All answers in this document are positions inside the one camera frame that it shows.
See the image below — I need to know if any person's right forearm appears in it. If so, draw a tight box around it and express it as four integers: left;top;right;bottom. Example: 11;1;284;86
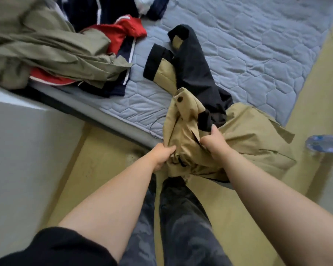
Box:
219;149;333;266

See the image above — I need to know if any khaki zip jacket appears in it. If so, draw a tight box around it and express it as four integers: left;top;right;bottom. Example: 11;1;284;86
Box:
0;0;133;90

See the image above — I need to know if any grey quilted bed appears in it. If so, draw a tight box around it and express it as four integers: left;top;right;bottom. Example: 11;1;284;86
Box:
28;0;333;150

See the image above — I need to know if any tan and black jacket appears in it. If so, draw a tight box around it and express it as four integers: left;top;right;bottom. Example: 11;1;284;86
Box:
143;24;297;183

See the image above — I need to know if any person's left hand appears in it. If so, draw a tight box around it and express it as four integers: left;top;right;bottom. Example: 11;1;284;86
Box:
146;142;177;174

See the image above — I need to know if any white and navy garment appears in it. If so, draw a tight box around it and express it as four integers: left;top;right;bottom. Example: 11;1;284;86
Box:
132;0;170;21

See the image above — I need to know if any clear plastic water bottle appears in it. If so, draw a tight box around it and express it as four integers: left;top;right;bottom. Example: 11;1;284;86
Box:
305;134;333;154

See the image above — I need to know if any person's right hand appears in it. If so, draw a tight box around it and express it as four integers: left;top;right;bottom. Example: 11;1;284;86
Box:
200;125;234;164

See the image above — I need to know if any red and navy sports jacket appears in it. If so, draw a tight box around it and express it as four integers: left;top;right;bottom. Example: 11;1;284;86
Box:
29;0;149;99

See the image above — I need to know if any person's left forearm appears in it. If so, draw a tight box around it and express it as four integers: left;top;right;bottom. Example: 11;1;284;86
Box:
58;152;167;263

